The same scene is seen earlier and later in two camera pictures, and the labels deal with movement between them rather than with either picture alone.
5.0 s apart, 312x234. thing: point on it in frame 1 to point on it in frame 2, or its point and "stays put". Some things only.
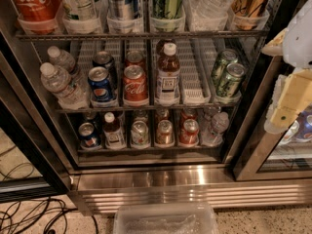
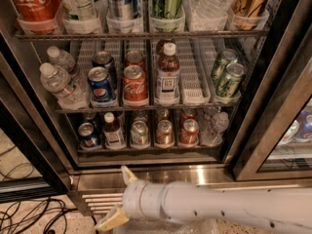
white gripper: (298, 46) to (140, 198)
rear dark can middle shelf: (106, 60) stays put
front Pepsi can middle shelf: (100, 84) stays put
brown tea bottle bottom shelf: (112, 133) stays put
